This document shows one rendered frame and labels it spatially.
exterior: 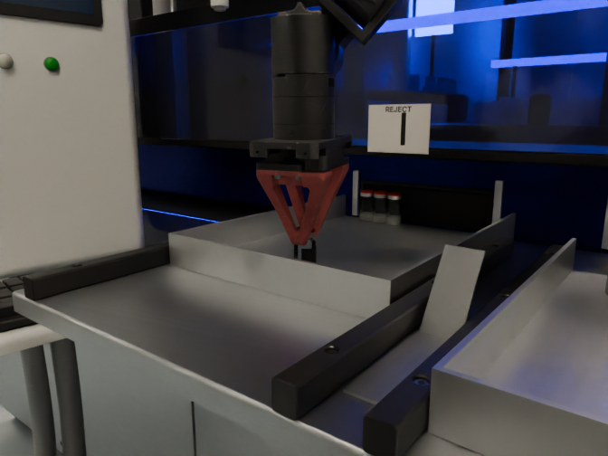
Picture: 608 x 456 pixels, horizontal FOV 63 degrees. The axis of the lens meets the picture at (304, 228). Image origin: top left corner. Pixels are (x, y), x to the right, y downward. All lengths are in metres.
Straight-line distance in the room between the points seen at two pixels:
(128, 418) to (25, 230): 0.62
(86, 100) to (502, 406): 0.74
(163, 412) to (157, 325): 0.79
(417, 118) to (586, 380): 0.39
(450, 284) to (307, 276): 0.12
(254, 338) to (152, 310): 0.10
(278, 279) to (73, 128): 0.50
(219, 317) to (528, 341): 0.23
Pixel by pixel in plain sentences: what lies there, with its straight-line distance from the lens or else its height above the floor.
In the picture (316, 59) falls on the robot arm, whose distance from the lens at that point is 0.45.
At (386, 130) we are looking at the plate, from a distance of 0.65.
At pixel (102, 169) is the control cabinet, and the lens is 0.87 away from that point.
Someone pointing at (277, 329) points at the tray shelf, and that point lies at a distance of 0.38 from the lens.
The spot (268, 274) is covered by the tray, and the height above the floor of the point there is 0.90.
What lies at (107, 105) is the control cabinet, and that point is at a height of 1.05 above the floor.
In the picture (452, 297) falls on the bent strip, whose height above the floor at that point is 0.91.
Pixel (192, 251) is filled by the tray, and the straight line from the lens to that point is 0.52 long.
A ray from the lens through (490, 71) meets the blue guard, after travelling 0.61.
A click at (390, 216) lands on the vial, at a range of 0.72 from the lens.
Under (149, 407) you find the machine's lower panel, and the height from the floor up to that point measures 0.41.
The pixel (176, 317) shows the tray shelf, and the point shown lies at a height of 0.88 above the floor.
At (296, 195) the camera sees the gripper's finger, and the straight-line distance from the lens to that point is 0.50.
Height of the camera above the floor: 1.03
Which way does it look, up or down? 12 degrees down
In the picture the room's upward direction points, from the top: straight up
